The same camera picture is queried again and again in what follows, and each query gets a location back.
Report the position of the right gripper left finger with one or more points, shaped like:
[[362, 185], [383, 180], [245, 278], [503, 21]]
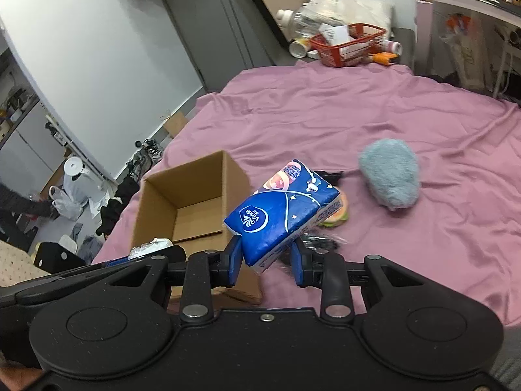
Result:
[[204, 272]]

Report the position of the white pink bottle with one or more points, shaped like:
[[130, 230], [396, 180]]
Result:
[[393, 47]]

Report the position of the white desk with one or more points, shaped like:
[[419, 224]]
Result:
[[500, 21]]

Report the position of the brown cardboard box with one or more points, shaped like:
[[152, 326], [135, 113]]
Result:
[[188, 203]]

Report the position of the white plastic bag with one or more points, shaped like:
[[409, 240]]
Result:
[[64, 205]]

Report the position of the light blue plush toy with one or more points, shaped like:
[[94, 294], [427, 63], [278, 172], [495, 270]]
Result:
[[391, 171]]

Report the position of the printed shopping bag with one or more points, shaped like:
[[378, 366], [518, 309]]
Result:
[[465, 38]]

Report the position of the small brown paper bag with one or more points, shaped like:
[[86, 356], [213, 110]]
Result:
[[175, 123]]

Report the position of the orange black tool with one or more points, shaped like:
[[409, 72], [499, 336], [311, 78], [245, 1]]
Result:
[[385, 58]]

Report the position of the black sequin fabric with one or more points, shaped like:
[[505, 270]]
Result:
[[321, 240]]

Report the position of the white kettle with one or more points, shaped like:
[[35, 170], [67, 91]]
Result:
[[80, 183]]

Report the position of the red plastic basket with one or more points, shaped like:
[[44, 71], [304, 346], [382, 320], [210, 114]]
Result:
[[364, 39]]

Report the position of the white paper cup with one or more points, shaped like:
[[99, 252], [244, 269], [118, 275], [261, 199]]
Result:
[[302, 48]]

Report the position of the hamburger plush toy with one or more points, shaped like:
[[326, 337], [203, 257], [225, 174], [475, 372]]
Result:
[[341, 215]]

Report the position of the clear plastic water bottle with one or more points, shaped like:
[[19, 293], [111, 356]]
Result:
[[303, 22]]

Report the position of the pink bed sheet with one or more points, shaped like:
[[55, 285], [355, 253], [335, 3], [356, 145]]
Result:
[[431, 172]]

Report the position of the blue tissue pack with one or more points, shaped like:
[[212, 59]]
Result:
[[293, 200]]

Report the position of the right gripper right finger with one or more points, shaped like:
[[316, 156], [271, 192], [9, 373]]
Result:
[[328, 273]]

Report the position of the operator right hand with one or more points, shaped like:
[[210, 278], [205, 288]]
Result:
[[16, 378]]

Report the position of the black clothes pile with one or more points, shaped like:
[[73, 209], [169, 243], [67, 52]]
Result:
[[111, 212]]

